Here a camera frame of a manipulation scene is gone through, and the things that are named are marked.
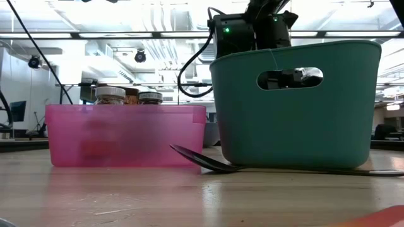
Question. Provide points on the white-capped spice jar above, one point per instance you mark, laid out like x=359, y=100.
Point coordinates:
x=110, y=94

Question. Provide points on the teal plastic bin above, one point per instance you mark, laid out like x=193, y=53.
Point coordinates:
x=300, y=126

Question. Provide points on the black office chair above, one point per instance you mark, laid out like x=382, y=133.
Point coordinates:
x=385, y=132

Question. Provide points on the black table frame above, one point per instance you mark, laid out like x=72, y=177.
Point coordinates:
x=22, y=145

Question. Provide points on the black ceiling camera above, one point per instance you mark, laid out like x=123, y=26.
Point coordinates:
x=34, y=61
x=140, y=56

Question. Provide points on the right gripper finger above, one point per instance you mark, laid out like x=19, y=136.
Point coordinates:
x=284, y=79

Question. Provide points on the pink plastic tray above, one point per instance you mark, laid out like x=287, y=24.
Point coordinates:
x=142, y=135

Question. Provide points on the black spoon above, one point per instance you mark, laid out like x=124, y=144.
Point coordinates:
x=205, y=160

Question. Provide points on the dark computer monitor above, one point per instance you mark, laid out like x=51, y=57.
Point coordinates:
x=18, y=111

